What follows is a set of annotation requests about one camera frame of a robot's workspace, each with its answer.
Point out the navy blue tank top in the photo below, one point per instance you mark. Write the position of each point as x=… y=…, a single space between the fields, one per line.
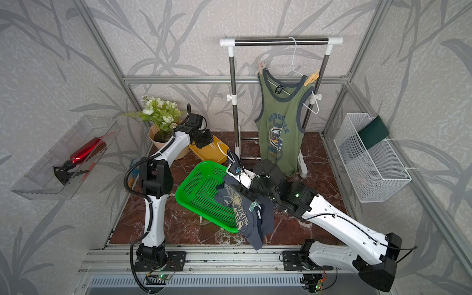
x=254 y=219

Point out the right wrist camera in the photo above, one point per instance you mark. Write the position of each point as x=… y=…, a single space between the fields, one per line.
x=237 y=170

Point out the red spray bottle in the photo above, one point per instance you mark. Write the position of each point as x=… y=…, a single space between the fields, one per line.
x=66 y=172

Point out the wooden clothespin left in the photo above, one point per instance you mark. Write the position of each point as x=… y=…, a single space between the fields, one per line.
x=261 y=66

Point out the yellow plastic tray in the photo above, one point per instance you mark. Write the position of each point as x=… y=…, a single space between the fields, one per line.
x=215 y=151

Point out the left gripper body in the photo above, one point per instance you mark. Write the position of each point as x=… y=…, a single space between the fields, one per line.
x=204 y=139

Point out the metal clothes rack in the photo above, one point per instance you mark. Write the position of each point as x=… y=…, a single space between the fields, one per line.
x=231 y=43

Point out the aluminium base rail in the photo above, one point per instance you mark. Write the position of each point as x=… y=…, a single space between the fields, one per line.
x=214 y=259

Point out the wooden clothespin right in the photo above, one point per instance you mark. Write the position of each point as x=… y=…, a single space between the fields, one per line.
x=312 y=78

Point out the wooden clothespin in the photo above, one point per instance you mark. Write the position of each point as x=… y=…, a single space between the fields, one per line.
x=261 y=66
x=312 y=78

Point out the potted artificial flower plant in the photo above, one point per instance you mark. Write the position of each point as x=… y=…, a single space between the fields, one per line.
x=166 y=120

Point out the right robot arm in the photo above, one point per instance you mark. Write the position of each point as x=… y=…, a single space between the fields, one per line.
x=372 y=255

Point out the green tank top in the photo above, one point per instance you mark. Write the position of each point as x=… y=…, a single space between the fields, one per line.
x=279 y=122

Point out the white wire mesh basket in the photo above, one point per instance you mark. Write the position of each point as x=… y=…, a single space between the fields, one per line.
x=376 y=174

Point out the green plastic basket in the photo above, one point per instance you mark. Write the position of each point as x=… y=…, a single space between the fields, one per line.
x=197 y=194

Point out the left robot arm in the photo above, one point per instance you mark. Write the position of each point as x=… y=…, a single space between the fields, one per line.
x=151 y=178

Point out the clear plastic wall shelf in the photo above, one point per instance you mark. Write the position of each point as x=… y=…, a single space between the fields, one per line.
x=40 y=183

